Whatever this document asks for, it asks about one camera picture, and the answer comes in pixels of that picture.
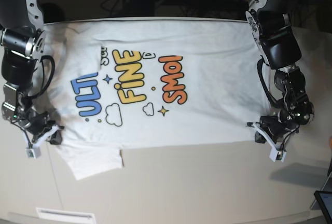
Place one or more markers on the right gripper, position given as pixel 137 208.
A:
pixel 40 126

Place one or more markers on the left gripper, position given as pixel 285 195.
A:
pixel 275 132

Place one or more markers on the white printed T-shirt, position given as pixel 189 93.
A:
pixel 85 149

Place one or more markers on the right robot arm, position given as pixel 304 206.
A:
pixel 20 53

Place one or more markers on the orange object at edge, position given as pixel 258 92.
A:
pixel 330 143

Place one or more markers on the white paper label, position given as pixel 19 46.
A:
pixel 65 216

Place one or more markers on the black tablet screen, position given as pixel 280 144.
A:
pixel 324 201

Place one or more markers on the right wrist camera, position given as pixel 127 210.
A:
pixel 277 155

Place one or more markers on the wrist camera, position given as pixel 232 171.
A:
pixel 34 152
pixel 277 155

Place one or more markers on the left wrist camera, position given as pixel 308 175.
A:
pixel 34 152

